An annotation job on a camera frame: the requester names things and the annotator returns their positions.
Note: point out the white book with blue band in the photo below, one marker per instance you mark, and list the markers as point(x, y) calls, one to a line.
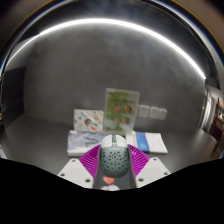
point(153, 141)

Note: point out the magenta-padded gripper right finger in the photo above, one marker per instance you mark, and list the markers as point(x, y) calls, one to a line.
point(151, 171)

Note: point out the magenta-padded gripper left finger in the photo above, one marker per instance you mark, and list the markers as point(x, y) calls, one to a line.
point(75, 173)

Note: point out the green and white computer mouse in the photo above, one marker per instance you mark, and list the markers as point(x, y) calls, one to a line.
point(115, 160)

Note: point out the white ceiling light strip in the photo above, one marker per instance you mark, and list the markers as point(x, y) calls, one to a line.
point(110, 21)

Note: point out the white card with colourful stickers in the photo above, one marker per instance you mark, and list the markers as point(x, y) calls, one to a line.
point(87, 120)

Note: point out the green standing poster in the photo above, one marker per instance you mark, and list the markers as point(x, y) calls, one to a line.
point(120, 110)

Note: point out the white wall socket plate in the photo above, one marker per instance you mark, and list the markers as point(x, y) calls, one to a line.
point(154, 112)
point(162, 114)
point(144, 111)

